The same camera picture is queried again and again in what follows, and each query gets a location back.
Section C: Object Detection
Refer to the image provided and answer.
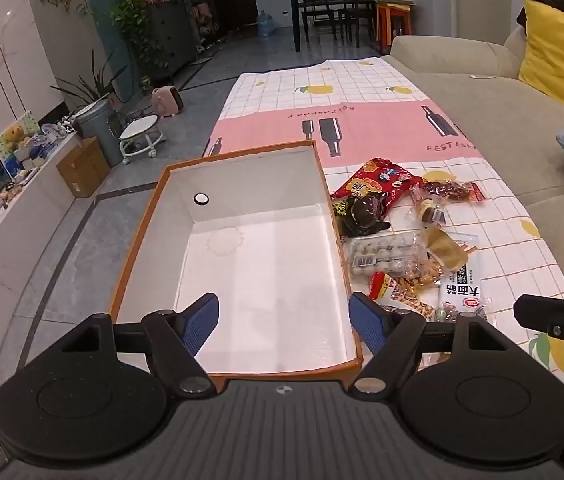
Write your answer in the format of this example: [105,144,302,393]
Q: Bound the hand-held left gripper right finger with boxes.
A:
[348,292,511,396]

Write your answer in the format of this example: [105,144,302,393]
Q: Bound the spiky green plant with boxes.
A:
[51,50,129,111]

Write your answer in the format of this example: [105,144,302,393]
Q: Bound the small cluttered shelf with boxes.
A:
[189,0,224,52]

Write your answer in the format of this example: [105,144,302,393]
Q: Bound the clear packet of orange beans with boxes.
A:
[369,264,444,322]

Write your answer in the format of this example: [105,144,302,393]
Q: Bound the clear quail egg packet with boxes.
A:
[343,230,426,281]

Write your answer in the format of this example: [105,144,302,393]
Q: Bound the white low counter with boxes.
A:
[0,130,86,311]

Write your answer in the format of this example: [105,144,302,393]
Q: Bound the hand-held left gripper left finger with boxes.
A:
[58,293,221,396]

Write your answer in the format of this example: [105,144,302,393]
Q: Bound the dark glossy snack packet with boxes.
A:
[334,195,393,239]

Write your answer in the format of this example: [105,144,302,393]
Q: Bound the grey bin planter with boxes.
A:
[74,100,124,168]

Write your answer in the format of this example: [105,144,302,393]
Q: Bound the black dining chair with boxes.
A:
[339,0,379,46]

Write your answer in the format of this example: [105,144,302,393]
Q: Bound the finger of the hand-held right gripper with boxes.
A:
[512,294,564,395]

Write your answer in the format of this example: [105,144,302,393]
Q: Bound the golden brown pouch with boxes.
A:
[424,226,471,277]

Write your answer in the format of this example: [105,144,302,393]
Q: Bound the small clear packet brown snack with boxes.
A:
[418,199,449,227]

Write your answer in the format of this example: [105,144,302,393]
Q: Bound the plush toy picture card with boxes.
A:
[0,112,39,162]

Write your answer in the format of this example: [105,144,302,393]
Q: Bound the yellow pillow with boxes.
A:
[518,0,564,118]

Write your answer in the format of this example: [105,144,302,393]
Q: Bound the red-edged spicy jerky packet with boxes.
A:
[412,179,486,207]

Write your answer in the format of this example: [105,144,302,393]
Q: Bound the cardboard box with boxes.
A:
[56,136,111,199]

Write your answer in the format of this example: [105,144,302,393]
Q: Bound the pink heater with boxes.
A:
[151,86,186,119]

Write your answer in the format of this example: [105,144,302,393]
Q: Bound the orange stool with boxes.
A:
[376,0,411,57]

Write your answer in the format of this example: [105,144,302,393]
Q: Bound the dark grey cabinet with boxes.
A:
[147,0,199,81]

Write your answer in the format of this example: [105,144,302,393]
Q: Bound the white round wheeled stool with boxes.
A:
[119,114,166,164]

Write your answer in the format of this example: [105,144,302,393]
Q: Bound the pink and white printed tablecloth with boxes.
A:
[202,55,564,376]

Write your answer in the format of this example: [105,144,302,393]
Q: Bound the leafy green plant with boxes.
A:
[109,0,189,72]

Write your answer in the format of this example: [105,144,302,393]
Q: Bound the white noodle packet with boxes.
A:
[437,254,484,322]

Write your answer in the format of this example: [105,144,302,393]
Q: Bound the red snack bag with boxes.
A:
[331,157,424,211]

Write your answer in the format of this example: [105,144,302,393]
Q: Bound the beige sofa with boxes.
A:
[381,24,564,306]

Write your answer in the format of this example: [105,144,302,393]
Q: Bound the orange box with white inside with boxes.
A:
[107,140,364,395]

